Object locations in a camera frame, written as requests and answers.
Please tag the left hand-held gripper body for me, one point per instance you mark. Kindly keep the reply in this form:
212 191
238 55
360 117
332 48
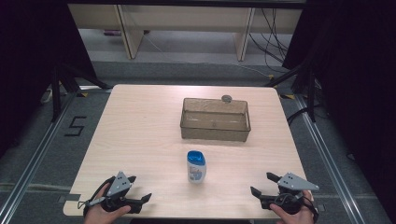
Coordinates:
119 184

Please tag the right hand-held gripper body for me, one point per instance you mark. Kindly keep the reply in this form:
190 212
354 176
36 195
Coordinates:
295 183

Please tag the white bottle with blue cap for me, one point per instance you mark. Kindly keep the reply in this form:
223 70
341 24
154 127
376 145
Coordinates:
196 166

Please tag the clear brown plastic box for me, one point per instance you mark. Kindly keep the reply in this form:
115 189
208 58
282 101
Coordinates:
214 120

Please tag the person's right hand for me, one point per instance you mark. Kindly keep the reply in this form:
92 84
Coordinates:
294 217

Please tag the person's left hand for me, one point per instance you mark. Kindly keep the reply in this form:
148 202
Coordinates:
101 214

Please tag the yellow floor tape piece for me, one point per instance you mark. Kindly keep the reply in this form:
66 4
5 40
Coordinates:
82 94
289 96

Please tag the small grey round disc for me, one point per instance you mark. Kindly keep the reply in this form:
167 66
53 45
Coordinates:
226 99

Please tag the black metal stand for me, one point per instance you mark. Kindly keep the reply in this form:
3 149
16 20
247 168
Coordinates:
56 90
310 93

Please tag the dark curtain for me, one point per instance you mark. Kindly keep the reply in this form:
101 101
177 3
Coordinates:
358 77
34 56

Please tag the beige wooden desk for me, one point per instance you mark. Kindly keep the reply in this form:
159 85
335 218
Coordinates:
183 17

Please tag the metal floor rail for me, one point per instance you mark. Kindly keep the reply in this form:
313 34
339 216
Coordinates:
333 168
34 158

